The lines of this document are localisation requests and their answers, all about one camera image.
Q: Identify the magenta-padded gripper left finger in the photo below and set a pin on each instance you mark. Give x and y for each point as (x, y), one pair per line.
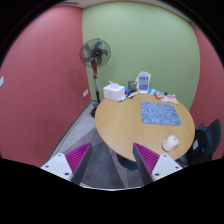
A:
(60, 164)

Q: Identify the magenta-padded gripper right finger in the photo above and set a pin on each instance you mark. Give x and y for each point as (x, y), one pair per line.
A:
(164, 164)

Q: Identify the pale pink computer mouse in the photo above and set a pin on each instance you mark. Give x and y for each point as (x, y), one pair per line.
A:
(170, 143)

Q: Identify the grey-blue patterned mouse pad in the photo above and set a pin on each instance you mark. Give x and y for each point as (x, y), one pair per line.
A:
(160, 113)

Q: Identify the black office chair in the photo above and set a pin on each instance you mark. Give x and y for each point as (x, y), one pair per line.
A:
(206, 141)

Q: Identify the orange and white snack packet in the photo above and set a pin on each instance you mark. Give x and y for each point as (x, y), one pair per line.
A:
(173, 99)

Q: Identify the orange snack bag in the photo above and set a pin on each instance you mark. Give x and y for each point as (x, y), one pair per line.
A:
(159, 94)

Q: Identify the light blue packet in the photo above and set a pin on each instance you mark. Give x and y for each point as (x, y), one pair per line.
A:
(152, 91)

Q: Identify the black-capped whiteboard marker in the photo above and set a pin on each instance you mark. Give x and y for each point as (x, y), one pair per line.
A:
(133, 95)

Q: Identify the red-capped whiteboard marker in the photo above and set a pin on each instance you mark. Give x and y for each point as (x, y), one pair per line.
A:
(122, 99)

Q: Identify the blue whiteboard eraser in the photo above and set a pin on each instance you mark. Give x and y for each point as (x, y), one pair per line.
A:
(127, 91)

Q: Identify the clear stand with blue sign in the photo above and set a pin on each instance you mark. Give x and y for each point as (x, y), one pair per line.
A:
(143, 82)

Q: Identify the white tissue box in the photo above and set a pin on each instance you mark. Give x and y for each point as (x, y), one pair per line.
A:
(113, 92)

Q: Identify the black standing fan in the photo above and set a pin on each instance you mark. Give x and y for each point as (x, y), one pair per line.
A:
(95, 53)

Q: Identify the white wall socket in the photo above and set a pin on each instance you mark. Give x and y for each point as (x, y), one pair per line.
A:
(85, 93)

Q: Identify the white wall switch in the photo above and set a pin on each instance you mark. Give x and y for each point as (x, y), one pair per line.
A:
(1, 81)

